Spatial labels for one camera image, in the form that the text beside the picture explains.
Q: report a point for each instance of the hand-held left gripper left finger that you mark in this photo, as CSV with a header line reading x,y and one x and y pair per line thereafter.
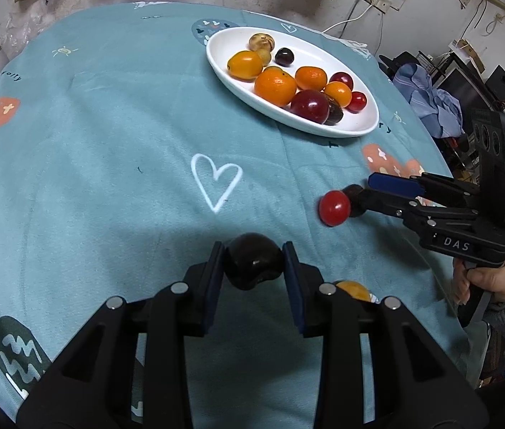
x,y
214,286

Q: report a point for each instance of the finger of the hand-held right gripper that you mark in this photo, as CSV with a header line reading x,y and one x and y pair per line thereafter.
x,y
391,183
386,203

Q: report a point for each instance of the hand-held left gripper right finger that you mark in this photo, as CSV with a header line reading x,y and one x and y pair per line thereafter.
x,y
295,290

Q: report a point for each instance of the red cherry tomato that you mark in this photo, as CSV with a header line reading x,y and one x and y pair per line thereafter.
x,y
334,208

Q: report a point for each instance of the dark brown fig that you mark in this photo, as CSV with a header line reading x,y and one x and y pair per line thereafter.
x,y
335,114

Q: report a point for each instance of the orange mandarin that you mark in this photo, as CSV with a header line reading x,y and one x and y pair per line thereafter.
x,y
310,77
338,94
245,65
275,87

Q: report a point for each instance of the large dark red plum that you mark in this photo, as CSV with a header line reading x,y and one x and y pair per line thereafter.
x,y
309,105

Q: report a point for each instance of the small green jujube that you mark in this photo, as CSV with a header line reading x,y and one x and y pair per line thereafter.
x,y
264,56

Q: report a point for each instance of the white plate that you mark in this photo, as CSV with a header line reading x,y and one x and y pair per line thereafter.
x,y
225,44

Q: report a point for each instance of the person's right hand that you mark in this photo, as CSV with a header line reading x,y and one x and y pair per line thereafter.
x,y
500,281

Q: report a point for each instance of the yellow apricot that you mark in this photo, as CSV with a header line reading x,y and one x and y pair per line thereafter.
x,y
354,289

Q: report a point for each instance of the blue clothes pile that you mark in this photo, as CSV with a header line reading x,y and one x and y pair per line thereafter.
x,y
431,98

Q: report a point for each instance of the black speaker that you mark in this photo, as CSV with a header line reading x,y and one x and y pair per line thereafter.
x,y
500,82

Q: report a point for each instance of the small white cardboard box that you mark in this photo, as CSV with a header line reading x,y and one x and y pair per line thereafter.
x,y
469,51

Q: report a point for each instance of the printed blue tablecloth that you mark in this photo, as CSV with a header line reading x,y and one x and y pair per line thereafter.
x,y
100,143

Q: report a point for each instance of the clear plastic bag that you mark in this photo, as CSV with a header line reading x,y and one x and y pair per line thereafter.
x,y
11,27

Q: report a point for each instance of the white wall socket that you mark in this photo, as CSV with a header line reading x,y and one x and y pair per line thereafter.
x,y
377,1

